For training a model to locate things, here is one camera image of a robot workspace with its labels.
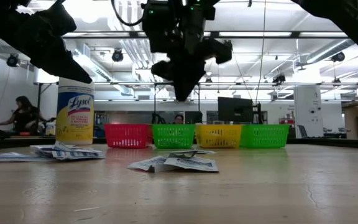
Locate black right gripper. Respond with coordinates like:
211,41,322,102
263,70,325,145
141,0,219,102

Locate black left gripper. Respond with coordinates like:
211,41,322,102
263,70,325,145
9,1,93,85

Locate white navy wipe packet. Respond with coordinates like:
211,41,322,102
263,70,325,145
166,149,198,158
126,155,169,173
194,149,217,156
163,156,219,173

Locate pile of red-striped packets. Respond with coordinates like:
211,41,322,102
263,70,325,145
29,141,90,153

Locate Lysol wipes canister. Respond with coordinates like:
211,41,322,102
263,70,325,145
55,77,95,146

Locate black monitor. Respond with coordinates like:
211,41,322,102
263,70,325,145
218,96,255,124

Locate green plastic basket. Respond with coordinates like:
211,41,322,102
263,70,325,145
151,124,197,149
239,124,291,149

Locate small white bottle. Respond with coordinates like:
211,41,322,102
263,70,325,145
45,121,57,136

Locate yellow plastic basket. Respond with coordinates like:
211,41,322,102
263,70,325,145
195,124,244,149

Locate red plastic basket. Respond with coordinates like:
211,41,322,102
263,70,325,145
104,123,154,149

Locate black distant rig frame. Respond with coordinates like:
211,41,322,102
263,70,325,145
153,82,201,124

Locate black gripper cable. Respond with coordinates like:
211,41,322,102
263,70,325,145
110,0,145,27

